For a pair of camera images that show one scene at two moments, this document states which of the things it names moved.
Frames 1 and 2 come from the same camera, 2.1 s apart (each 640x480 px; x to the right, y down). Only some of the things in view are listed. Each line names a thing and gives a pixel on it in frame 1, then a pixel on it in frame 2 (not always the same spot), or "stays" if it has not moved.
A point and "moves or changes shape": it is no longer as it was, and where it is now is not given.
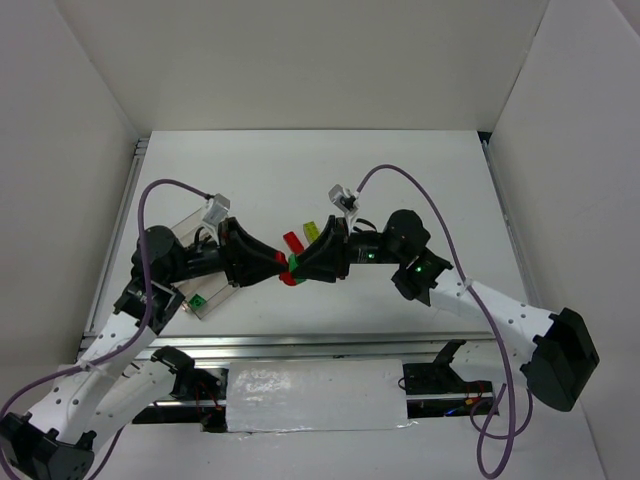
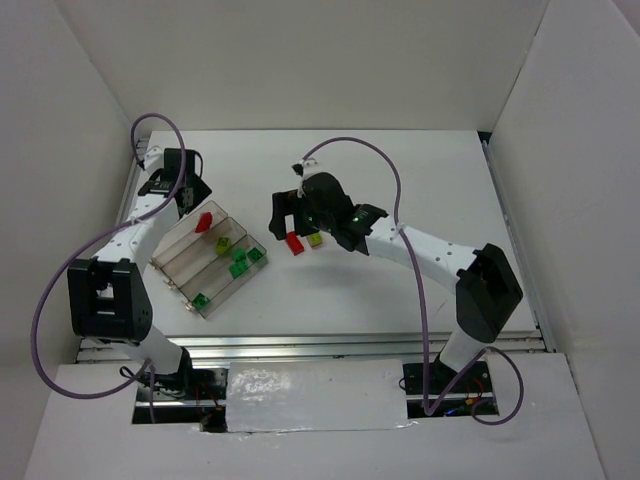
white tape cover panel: x=305 y=395 stays
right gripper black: x=341 y=248 to x=286 y=209
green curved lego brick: x=293 y=264 moves or changes shape
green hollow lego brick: x=196 y=302 stays
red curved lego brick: x=286 y=277 to x=204 y=222
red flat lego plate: x=293 y=242 stays
